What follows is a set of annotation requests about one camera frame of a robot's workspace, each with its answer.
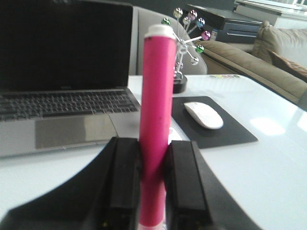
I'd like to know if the ferris wheel desk ornament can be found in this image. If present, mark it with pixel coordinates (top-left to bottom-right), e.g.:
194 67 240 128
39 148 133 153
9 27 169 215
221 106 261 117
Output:
161 7 211 93

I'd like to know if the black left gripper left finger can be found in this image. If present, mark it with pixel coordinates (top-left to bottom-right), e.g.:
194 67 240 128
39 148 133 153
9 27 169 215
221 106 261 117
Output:
0 138 141 230

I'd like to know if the beige sofa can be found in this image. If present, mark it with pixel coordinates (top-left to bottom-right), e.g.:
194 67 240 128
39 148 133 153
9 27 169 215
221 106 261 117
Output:
197 21 307 109

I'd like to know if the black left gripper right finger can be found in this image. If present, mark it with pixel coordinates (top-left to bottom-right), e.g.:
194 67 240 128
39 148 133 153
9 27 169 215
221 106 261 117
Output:
165 141 260 230

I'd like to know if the pink highlighter pen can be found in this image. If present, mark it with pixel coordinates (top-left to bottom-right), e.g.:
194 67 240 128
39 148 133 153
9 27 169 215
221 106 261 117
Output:
138 24 177 230

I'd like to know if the grey laptop computer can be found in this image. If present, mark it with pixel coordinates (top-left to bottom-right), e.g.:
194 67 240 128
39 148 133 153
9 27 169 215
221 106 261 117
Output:
0 0 140 157

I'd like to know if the black mouse pad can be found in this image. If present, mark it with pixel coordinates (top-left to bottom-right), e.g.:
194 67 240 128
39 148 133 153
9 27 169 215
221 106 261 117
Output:
172 96 258 149

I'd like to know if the dark side table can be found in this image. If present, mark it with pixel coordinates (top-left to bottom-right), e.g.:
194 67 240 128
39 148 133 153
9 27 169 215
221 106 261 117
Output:
187 4 262 44

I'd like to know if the white computer mouse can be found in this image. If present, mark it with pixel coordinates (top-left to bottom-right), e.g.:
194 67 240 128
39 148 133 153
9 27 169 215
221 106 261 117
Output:
184 102 224 130

